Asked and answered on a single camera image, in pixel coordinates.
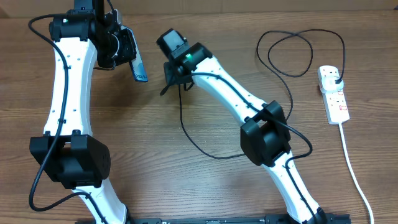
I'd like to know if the white charger plug adapter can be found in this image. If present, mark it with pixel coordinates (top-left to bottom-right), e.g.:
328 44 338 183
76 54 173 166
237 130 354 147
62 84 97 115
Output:
319 77 344 94

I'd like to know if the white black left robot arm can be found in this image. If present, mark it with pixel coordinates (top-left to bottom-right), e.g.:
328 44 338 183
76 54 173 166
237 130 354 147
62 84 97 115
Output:
29 0 147 223

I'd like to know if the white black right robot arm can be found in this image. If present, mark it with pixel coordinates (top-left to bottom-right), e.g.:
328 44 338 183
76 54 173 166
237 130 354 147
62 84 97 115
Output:
157 29 327 223

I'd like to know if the blue Galaxy smartphone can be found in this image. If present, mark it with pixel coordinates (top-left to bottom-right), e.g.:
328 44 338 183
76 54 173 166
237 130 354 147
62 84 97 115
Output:
123 26 148 82

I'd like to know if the white power strip cord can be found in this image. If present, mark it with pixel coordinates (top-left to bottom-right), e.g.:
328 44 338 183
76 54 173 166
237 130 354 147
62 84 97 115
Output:
338 122 375 224

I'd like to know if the white power strip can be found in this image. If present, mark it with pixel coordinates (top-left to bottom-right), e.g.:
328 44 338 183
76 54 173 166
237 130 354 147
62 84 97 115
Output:
317 65 349 124

